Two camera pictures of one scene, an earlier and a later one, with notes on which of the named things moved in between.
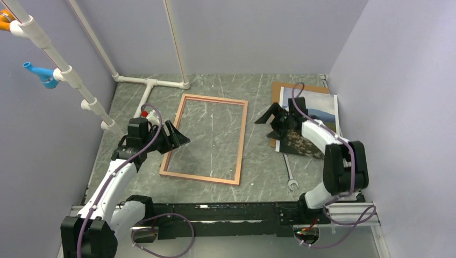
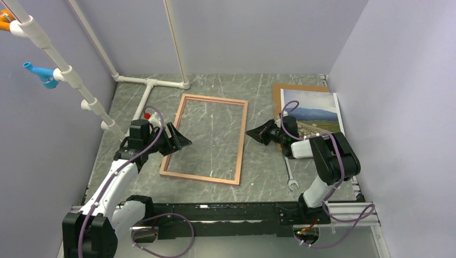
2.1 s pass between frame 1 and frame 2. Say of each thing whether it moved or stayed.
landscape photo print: stayed
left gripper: stayed
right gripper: moved
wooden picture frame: stayed
